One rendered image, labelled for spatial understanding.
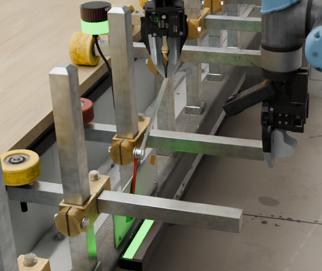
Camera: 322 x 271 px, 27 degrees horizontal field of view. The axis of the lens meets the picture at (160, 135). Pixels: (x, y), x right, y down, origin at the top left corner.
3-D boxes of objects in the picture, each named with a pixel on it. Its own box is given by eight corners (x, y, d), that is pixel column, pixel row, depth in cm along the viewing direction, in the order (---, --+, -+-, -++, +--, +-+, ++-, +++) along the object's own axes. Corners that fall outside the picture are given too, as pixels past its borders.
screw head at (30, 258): (40, 258, 103) (38, 252, 103) (33, 267, 101) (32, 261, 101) (27, 256, 104) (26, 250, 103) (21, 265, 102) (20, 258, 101)
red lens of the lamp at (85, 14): (116, 13, 130) (115, 1, 129) (105, 22, 125) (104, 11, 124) (88, 11, 132) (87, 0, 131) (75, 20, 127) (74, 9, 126)
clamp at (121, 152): (154, 138, 147) (153, 117, 145) (133, 167, 136) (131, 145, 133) (130, 135, 149) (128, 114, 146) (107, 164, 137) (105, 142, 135)
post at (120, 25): (143, 218, 148) (130, 4, 127) (138, 226, 145) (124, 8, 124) (129, 215, 149) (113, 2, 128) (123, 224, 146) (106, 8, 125)
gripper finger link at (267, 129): (269, 156, 129) (270, 114, 126) (261, 155, 130) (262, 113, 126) (273, 144, 133) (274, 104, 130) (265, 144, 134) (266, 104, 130)
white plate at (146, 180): (158, 183, 153) (157, 144, 149) (117, 249, 131) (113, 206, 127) (156, 183, 153) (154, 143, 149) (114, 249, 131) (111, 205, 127)
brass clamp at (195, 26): (212, 25, 185) (212, 7, 182) (199, 41, 173) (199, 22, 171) (190, 24, 187) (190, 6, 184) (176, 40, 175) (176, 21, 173)
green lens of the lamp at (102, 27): (117, 25, 131) (116, 14, 130) (106, 35, 126) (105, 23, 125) (89, 23, 133) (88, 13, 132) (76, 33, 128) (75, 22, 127)
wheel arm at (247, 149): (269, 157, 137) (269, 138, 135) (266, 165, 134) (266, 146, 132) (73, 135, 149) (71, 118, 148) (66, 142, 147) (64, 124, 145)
